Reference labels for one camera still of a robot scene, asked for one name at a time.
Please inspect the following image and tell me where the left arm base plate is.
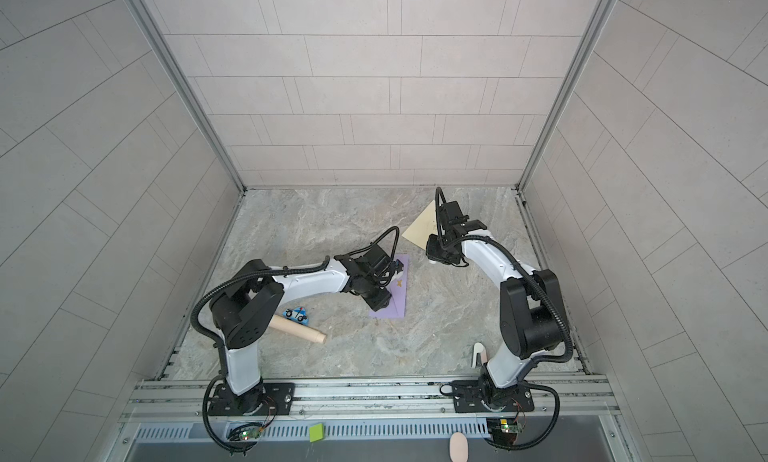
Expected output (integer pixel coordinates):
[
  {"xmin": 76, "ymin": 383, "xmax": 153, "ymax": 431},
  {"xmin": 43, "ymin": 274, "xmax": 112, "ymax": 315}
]
[{"xmin": 204, "ymin": 382, "xmax": 296, "ymax": 417}]

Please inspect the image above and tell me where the beige wooden rolling pin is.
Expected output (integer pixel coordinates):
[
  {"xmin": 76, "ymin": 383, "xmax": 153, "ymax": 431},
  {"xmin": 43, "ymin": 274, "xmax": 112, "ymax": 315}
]
[{"xmin": 269, "ymin": 315, "xmax": 327, "ymax": 344}]

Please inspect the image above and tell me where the right circuit board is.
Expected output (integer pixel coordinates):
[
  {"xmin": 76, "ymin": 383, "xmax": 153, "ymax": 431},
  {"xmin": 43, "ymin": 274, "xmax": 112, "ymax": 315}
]
[{"xmin": 486, "ymin": 418, "xmax": 524, "ymax": 447}]

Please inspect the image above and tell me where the yellow envelope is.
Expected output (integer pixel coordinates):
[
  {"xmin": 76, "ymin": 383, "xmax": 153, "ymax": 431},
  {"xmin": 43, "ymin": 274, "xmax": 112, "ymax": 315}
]
[{"xmin": 402, "ymin": 201, "xmax": 437, "ymax": 251}]

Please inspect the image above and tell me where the blue toy car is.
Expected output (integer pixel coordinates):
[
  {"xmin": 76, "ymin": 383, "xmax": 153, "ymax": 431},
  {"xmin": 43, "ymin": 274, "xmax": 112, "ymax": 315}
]
[{"xmin": 283, "ymin": 307, "xmax": 308, "ymax": 326}]

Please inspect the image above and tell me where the aluminium rail frame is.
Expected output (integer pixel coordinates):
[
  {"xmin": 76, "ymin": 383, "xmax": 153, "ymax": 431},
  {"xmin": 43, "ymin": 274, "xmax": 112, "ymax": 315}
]
[{"xmin": 119, "ymin": 374, "xmax": 619, "ymax": 426}]

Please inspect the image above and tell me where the circuit board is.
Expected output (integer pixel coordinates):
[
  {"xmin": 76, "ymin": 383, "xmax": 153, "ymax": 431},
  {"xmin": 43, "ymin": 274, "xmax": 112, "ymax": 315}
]
[
  {"xmin": 227, "ymin": 422, "xmax": 263, "ymax": 443},
  {"xmin": 486, "ymin": 418, "xmax": 524, "ymax": 447}
]

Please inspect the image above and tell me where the white pink stapler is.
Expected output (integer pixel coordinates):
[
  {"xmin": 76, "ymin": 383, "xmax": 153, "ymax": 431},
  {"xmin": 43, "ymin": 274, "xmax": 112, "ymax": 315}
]
[{"xmin": 471, "ymin": 342, "xmax": 488, "ymax": 368}]

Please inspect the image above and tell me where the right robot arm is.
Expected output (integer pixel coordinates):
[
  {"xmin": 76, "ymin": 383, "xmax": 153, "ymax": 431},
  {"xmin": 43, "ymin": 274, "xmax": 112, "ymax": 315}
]
[{"xmin": 426, "ymin": 188, "xmax": 574, "ymax": 410}]

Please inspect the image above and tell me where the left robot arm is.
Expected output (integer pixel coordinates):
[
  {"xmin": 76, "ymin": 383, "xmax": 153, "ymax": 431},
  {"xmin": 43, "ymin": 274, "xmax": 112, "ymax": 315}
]
[{"xmin": 190, "ymin": 244, "xmax": 404, "ymax": 397}]

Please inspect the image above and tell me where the green sticky note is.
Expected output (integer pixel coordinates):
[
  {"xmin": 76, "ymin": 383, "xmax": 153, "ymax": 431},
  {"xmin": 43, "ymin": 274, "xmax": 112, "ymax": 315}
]
[{"xmin": 308, "ymin": 423, "xmax": 325, "ymax": 443}]

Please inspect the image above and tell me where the left circuit board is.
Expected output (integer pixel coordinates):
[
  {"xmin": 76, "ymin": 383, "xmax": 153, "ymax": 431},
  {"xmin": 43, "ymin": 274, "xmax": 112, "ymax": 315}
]
[{"xmin": 227, "ymin": 422, "xmax": 263, "ymax": 443}]

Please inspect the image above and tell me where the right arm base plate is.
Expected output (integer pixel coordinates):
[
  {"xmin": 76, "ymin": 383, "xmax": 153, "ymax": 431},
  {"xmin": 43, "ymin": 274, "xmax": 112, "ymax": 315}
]
[{"xmin": 447, "ymin": 378, "xmax": 535, "ymax": 414}]

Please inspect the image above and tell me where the purple paper sheet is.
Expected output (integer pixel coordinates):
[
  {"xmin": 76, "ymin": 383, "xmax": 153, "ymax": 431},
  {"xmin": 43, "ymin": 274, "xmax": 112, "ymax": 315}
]
[{"xmin": 369, "ymin": 254, "xmax": 409, "ymax": 319}]

